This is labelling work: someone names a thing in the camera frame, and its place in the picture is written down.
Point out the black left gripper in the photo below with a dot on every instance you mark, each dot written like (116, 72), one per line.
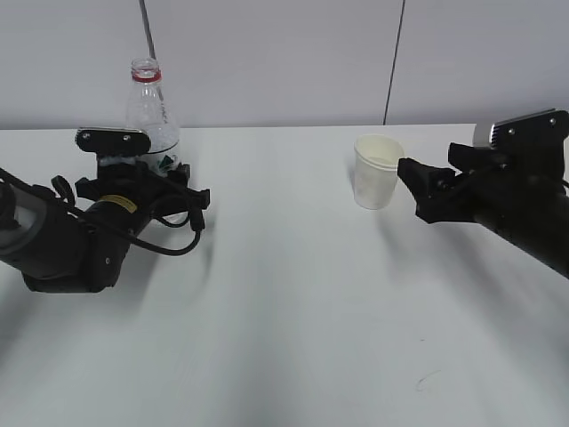
(150, 193)

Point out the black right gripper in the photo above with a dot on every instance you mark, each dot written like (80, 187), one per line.
(513, 183)

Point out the white paper cup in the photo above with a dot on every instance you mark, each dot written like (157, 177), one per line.
(375, 174)

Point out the clear water bottle red label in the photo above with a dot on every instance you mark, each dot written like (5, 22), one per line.
(146, 111)

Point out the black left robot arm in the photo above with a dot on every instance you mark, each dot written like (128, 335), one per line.
(72, 239)

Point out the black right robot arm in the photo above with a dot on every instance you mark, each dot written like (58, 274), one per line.
(547, 242)

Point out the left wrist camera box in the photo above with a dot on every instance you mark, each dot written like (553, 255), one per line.
(113, 146)

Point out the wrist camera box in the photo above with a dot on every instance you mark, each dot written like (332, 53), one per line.
(113, 146)
(513, 135)

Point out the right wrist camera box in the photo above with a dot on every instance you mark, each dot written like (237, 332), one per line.
(513, 135)

